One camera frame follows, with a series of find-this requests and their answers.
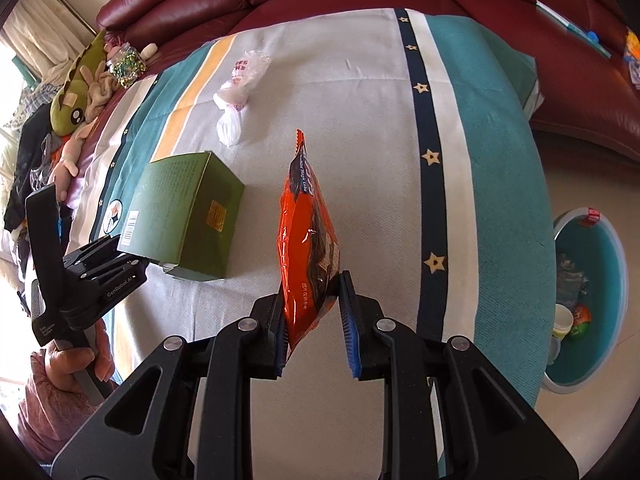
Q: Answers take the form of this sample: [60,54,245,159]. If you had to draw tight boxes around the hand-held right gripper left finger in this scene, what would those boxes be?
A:
[50,294,291,480]

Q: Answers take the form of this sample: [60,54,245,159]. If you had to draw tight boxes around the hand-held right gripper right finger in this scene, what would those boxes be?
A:
[337,270,583,480]

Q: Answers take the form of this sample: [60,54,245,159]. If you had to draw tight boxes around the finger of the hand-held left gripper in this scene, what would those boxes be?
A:
[62,235,151,281]

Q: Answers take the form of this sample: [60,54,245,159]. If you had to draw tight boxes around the orange snack packet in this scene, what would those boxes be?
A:
[276,129,345,351]

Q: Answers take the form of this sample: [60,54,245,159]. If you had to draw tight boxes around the green cardboard box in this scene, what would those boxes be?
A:
[119,151,246,281]

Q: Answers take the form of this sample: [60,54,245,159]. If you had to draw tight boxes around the teal plastic basin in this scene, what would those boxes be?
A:
[542,207,628,393]

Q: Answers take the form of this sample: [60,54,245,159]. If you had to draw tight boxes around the person's left hand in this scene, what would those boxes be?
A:
[30,320,118,401]

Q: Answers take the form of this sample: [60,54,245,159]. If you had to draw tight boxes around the pink plush toy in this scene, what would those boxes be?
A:
[52,120,98,178]

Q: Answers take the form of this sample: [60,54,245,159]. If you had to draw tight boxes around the pile of dark clothes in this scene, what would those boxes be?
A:
[5,85,66,271]

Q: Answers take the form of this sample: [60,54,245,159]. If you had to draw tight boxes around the green plush dinosaur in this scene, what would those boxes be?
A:
[50,27,108,136]

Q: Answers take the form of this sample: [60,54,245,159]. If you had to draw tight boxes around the beige plush toy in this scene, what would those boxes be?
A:
[80,42,160,123]

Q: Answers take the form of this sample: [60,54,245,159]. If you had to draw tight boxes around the clear jar of glitter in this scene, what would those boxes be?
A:
[105,45,150,90]

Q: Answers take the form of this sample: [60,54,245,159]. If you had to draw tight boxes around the white plastic bag red print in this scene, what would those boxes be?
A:
[212,50,273,148]

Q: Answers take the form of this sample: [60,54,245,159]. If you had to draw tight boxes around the beige curtain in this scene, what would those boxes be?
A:
[2,0,101,76]

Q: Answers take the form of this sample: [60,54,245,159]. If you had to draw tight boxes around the printed striped blanket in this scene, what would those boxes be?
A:
[65,7,558,411]

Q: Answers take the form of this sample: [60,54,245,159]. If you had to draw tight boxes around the teal white book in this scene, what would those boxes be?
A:
[535,0,613,58]

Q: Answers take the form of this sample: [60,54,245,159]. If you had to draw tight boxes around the pile of colourful books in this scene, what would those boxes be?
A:
[622,27,640,86]

